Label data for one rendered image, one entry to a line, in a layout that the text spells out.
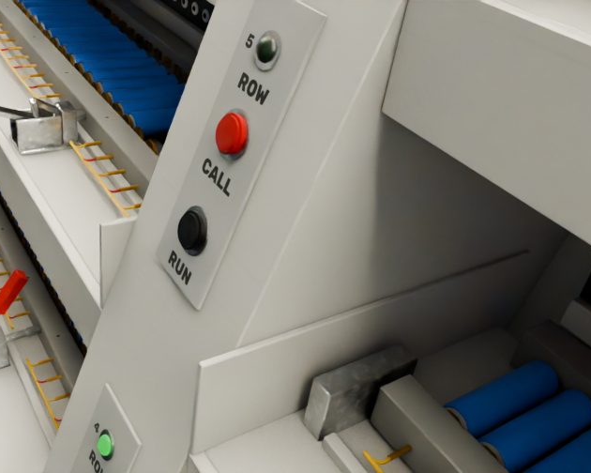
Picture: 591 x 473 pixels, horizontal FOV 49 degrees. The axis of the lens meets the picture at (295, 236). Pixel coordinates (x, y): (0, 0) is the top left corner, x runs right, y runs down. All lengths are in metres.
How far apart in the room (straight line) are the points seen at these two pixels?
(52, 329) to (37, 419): 0.08
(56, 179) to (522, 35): 0.32
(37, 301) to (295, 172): 0.40
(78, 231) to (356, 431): 0.20
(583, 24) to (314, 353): 0.16
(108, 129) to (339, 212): 0.25
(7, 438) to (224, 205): 0.32
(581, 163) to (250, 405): 0.16
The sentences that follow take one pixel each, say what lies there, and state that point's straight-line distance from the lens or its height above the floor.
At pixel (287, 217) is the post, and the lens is 0.23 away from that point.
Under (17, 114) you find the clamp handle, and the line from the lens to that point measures 0.47.
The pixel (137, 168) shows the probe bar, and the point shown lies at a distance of 0.41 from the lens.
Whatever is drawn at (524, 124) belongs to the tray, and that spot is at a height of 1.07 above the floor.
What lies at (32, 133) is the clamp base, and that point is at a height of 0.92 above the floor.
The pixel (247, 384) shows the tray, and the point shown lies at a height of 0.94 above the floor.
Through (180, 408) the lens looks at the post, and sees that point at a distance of 0.28.
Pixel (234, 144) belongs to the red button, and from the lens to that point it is 0.25.
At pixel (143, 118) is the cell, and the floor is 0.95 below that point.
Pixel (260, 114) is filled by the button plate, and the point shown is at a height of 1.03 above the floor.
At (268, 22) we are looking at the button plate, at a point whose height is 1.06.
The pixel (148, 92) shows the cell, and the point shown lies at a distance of 0.53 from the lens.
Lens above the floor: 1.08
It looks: 21 degrees down
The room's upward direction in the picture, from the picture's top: 25 degrees clockwise
